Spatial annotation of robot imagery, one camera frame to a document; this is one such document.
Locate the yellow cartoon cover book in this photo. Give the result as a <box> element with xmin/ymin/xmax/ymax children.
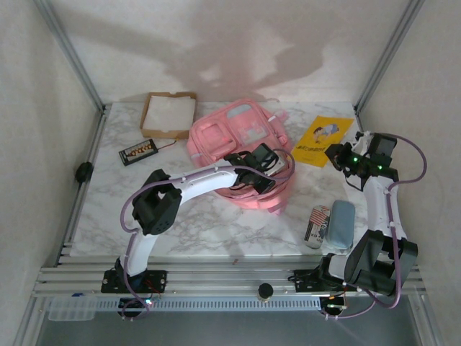
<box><xmin>290</xmin><ymin>115</ymin><xmax>356</xmax><ymax>169</ymax></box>

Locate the pink student backpack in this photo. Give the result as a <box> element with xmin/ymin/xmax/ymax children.
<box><xmin>186</xmin><ymin>100</ymin><xmax>297</xmax><ymax>216</ymax></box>

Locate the grey-blue soft case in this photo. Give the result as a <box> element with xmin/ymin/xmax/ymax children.
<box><xmin>326</xmin><ymin>200</ymin><xmax>357</xmax><ymax>251</ymax></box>

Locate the flag print pencil case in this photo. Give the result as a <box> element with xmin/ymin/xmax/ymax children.
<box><xmin>303</xmin><ymin>205</ymin><xmax>331</xmax><ymax>249</ymax></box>

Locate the cardboard tray with white paper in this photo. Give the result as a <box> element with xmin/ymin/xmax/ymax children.
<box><xmin>139</xmin><ymin>92</ymin><xmax>198</xmax><ymax>141</ymax></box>

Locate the black knob with brass base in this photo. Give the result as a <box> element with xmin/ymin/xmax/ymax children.
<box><xmin>258</xmin><ymin>283</ymin><xmax>275</xmax><ymax>302</ymax></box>

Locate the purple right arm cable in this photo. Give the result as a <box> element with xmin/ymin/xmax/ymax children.
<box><xmin>318</xmin><ymin>133</ymin><xmax>430</xmax><ymax>321</ymax></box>

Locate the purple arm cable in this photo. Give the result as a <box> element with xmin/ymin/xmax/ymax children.
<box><xmin>318</xmin><ymin>133</ymin><xmax>430</xmax><ymax>321</ymax></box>
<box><xmin>120</xmin><ymin>149</ymin><xmax>297</xmax><ymax>321</ymax></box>

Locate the aluminium extrusion frame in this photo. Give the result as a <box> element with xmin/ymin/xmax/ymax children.
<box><xmin>14</xmin><ymin>0</ymin><xmax>444</xmax><ymax>346</ymax></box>

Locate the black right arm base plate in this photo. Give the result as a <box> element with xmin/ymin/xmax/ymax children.
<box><xmin>293</xmin><ymin>268</ymin><xmax>359</xmax><ymax>293</ymax></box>

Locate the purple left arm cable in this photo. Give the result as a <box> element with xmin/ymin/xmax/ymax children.
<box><xmin>120</xmin><ymin>149</ymin><xmax>297</xmax><ymax>321</ymax></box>

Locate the grey slotted cable duct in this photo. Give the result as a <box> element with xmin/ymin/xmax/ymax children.
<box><xmin>95</xmin><ymin>298</ymin><xmax>321</xmax><ymax>311</ymax></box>

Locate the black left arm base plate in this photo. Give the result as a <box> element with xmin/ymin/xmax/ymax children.
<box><xmin>101</xmin><ymin>270</ymin><xmax>169</xmax><ymax>293</ymax></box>

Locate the black knob on frame side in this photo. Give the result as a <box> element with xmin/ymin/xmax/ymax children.
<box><xmin>74</xmin><ymin>161</ymin><xmax>94</xmax><ymax>183</ymax></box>

